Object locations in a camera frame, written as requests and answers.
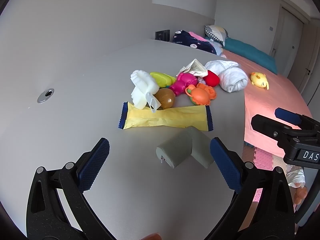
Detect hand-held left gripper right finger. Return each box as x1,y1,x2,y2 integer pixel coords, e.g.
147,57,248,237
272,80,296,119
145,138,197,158
204,137,297,240

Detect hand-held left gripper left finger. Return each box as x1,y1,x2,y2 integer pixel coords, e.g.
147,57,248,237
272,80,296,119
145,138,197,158
26,137,115,240

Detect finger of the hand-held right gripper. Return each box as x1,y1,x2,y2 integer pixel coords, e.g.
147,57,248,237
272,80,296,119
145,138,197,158
251,114,295,144
274,107,320,130

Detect grey foam corner guard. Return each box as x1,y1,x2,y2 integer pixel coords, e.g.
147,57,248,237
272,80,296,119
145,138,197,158
156,126,215,169

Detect orange shell toy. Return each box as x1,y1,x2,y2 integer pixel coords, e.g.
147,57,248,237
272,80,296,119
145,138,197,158
185,83,217,106

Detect yellow-green bear toy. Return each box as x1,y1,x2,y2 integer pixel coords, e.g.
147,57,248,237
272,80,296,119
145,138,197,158
150,72,177,88

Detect bed with pink sheet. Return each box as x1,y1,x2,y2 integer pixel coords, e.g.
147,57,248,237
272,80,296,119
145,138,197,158
220,49,313,155

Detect brown foam floor mat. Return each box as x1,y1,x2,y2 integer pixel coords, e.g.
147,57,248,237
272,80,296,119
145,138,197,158
271,155,285,170

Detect white patterned cloth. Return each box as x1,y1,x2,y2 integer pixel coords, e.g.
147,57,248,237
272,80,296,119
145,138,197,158
286,166,305,188

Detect pink foam floor mat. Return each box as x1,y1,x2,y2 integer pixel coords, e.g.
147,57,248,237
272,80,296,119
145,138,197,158
244,146,274,173

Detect yellow chick plush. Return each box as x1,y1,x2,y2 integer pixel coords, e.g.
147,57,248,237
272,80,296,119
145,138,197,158
250,72,270,90

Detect orange round object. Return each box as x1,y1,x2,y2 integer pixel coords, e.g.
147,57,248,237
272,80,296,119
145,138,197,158
292,186,308,205

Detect white rolled towel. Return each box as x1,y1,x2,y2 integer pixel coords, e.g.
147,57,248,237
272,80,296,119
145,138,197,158
204,60,248,93

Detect red ball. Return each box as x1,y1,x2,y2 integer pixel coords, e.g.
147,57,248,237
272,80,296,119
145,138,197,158
204,70,220,88

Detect yellow wrapper with blue ends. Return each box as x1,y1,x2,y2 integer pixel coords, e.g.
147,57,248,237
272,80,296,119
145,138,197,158
117,102,214,132

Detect teal bolster pillow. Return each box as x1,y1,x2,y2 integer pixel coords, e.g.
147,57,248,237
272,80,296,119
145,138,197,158
204,36,278,75

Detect white closet door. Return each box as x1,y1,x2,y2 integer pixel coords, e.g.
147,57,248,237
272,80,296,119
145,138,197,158
271,6,304,67

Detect metal table grommet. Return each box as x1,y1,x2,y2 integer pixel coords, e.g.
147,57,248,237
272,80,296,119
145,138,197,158
37,88,55,103

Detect light blue blanket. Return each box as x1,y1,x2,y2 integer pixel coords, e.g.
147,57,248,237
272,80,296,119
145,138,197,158
212,41,227,58

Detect clear plastic piece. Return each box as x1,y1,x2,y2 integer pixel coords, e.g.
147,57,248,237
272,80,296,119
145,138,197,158
145,92,162,112

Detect crumpled patterned cloth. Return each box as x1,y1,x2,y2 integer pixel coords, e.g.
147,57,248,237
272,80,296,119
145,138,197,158
176,59,208,78

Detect magenta bear toy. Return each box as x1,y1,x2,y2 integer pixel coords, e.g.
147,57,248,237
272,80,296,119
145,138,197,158
169,73,199,97

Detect brown round toy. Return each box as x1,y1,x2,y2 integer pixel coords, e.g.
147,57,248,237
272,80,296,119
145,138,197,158
154,88,176,110

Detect white foam packing piece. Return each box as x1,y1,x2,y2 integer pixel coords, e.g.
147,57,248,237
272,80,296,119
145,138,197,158
130,70,160,110

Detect checkered patchwork pillow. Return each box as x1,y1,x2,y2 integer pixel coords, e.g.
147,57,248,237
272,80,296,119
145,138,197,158
204,25,228,47

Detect navy rabbit print blanket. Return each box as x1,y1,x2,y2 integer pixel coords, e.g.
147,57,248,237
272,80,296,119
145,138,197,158
172,29,217,54

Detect pink blanket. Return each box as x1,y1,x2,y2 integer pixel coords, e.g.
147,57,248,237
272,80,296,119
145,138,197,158
188,31,208,42

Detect black wall socket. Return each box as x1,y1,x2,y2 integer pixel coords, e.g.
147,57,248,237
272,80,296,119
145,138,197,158
155,29,170,42

